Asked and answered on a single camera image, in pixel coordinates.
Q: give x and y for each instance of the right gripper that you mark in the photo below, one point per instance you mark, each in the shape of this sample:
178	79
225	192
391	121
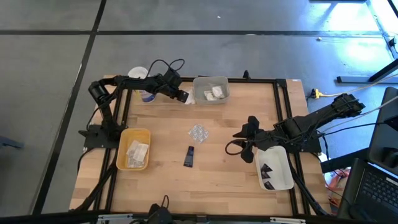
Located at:
267	140

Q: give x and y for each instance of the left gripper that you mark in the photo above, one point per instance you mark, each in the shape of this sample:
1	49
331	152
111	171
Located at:
169	91

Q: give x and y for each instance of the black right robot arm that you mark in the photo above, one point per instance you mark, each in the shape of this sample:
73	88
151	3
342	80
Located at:
311	121

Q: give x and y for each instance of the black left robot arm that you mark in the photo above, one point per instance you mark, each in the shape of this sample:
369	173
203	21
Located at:
136	83

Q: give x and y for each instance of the grey plastic bin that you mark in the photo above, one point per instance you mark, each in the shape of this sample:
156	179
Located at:
199	85

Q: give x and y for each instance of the white plastic bin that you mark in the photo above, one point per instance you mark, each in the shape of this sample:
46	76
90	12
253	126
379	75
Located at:
281	168

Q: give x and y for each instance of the white disinfecting wipes canister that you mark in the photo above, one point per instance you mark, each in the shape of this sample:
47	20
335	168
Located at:
138	72

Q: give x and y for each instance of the yellow plastic bin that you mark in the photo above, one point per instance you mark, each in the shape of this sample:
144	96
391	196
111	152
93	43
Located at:
146	137

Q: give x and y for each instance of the silver aluminium bar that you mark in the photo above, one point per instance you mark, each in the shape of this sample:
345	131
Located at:
115	217
287	220

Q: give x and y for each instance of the black desk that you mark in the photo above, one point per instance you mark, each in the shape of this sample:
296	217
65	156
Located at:
342	161

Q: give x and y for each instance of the black laptop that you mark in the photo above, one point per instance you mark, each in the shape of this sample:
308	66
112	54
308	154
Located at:
376	189

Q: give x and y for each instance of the black monitor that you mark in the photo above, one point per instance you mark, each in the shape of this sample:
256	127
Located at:
385	140

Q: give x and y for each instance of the grey floor object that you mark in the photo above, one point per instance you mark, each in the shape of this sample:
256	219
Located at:
11	143

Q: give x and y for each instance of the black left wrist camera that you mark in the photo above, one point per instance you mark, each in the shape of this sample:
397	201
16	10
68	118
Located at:
172	77

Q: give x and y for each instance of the black aluminium table frame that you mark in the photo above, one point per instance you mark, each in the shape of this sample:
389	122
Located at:
248	80

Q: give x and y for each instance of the dark metal desk frame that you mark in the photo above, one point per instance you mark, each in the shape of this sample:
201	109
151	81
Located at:
354	79

